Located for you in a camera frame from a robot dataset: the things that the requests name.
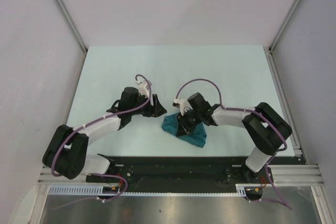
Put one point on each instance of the teal cloth napkin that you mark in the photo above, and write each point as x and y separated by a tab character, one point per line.
196	138

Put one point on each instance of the aluminium frame post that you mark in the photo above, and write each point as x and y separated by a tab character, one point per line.
71	24
284	25

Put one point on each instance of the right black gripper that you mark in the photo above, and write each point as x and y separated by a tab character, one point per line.
183	127

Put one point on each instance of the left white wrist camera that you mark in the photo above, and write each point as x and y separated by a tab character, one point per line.
143	87

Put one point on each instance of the aluminium front rail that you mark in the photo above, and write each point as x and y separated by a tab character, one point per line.
283	175

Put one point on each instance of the white slotted cable duct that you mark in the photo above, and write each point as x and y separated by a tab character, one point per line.
109	190

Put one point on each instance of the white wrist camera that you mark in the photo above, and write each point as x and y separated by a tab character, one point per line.
182	104
143	87

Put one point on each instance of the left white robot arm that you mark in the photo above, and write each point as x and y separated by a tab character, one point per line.
66	153

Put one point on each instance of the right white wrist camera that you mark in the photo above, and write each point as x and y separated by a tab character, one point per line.
182	104

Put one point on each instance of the right aluminium frame post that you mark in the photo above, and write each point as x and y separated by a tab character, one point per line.
284	25

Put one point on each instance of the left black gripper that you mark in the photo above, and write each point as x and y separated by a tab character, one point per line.
155	110

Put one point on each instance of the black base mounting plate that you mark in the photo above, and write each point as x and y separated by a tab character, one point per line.
126	171

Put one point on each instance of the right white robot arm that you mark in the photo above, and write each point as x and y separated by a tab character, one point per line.
267	129

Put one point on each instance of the left aluminium frame post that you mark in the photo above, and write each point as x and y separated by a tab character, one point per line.
71	24

